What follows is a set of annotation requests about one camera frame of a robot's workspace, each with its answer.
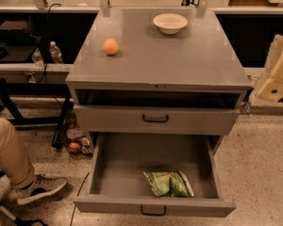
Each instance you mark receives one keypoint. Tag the snack packets on floor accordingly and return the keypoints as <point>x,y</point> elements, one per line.
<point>75,134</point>

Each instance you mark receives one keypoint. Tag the person's leg beige trousers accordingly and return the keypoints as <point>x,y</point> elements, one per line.
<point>14,161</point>

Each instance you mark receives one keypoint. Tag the closed grey upper drawer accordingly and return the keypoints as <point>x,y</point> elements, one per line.
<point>156,120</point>

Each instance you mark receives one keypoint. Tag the orange fruit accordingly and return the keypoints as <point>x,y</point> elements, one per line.
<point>110,47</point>

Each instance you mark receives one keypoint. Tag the green jalapeno chip bag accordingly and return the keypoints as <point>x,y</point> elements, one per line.
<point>169,184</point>

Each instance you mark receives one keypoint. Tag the red apple on floor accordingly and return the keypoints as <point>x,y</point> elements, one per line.
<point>74,147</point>

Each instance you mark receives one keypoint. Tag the grey sneaker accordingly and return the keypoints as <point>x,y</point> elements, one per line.
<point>40,188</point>

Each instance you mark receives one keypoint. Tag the clear water bottle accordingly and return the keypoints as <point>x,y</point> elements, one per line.
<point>38,60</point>
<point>55,53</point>

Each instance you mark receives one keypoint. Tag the white ceramic bowl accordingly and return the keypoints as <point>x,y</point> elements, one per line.
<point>170,23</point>

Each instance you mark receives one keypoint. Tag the grey drawer cabinet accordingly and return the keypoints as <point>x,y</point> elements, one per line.
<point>194,68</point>

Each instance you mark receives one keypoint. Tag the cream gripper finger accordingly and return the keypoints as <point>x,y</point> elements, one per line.
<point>269,86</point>

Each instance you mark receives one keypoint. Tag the open grey bottom drawer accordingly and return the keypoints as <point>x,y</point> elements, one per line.
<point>117,184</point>

